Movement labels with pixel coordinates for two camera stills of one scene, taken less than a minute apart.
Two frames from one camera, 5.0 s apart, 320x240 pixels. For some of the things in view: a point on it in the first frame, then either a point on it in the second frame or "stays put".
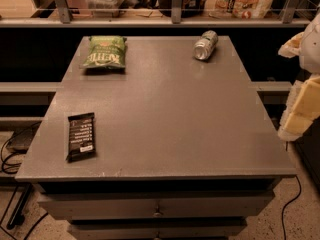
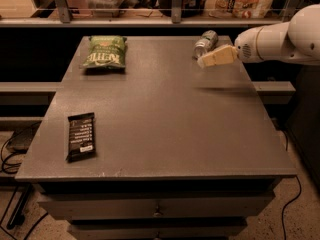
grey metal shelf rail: [65, 19] stays put
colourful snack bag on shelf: [243, 1] stays put
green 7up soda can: [203, 47] stays put
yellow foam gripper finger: [301, 109] -> [250, 47]
